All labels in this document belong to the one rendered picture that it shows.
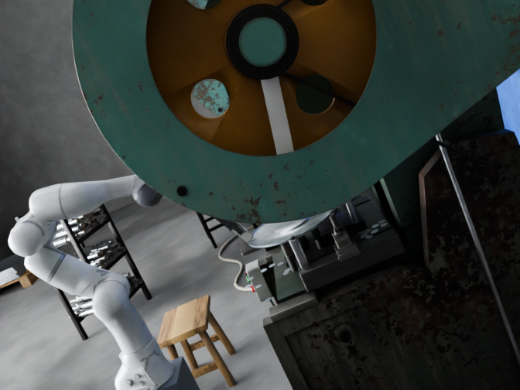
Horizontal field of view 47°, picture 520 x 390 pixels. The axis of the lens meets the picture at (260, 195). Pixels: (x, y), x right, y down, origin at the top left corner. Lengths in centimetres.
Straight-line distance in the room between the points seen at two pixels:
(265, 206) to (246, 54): 35
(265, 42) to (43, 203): 94
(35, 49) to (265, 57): 769
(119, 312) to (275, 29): 107
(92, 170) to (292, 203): 755
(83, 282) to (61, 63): 691
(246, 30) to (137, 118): 31
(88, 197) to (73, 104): 690
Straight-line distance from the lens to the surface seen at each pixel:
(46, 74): 886
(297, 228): 184
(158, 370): 212
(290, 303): 173
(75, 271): 202
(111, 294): 196
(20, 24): 895
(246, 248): 187
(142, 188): 184
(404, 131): 141
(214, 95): 315
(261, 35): 129
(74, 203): 190
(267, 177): 138
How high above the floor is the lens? 133
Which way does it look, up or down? 13 degrees down
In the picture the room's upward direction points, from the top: 24 degrees counter-clockwise
